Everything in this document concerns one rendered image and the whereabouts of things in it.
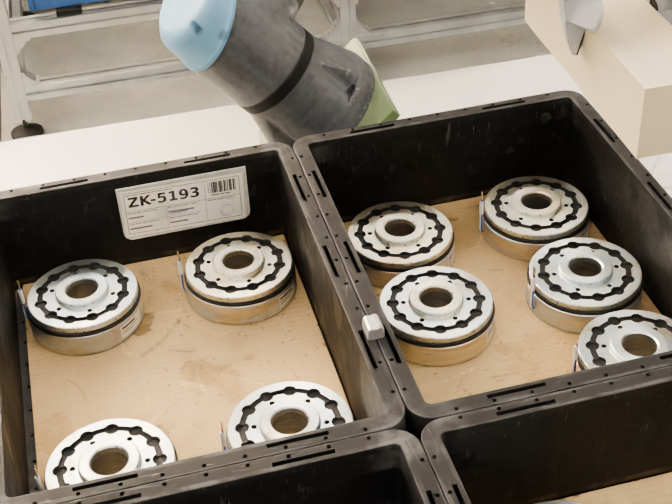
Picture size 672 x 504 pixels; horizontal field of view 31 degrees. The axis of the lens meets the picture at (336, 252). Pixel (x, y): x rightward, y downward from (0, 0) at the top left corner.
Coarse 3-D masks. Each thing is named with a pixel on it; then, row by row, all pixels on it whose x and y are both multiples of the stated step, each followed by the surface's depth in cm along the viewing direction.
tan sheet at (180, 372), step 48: (144, 288) 115; (144, 336) 109; (192, 336) 109; (240, 336) 108; (288, 336) 108; (48, 384) 105; (96, 384) 104; (144, 384) 104; (192, 384) 104; (240, 384) 103; (336, 384) 103; (48, 432) 100; (192, 432) 99
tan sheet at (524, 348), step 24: (456, 216) 121; (456, 240) 118; (480, 240) 118; (456, 264) 115; (480, 264) 115; (504, 264) 115; (528, 264) 115; (504, 288) 112; (504, 312) 109; (528, 312) 109; (504, 336) 107; (528, 336) 106; (552, 336) 106; (576, 336) 106; (480, 360) 104; (504, 360) 104; (528, 360) 104; (552, 360) 104; (432, 384) 102; (456, 384) 102; (480, 384) 102; (504, 384) 102
